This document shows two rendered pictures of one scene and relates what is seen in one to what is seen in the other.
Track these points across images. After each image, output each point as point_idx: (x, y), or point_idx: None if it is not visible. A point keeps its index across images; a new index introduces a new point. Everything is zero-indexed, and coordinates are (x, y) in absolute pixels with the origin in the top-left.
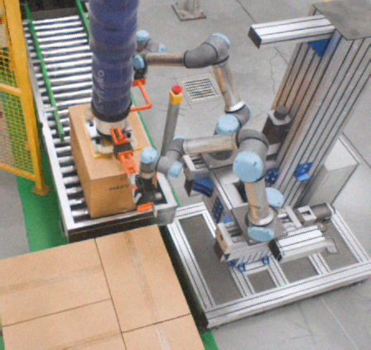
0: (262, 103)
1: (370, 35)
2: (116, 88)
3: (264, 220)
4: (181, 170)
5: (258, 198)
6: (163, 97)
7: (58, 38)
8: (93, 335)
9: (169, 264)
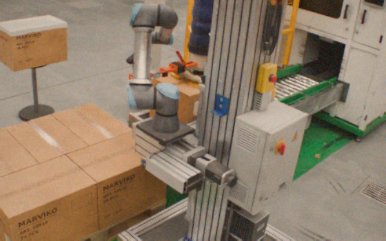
0: None
1: None
2: (196, 21)
3: (133, 80)
4: (277, 207)
5: (134, 51)
6: (341, 176)
7: (296, 84)
8: (58, 144)
9: (135, 164)
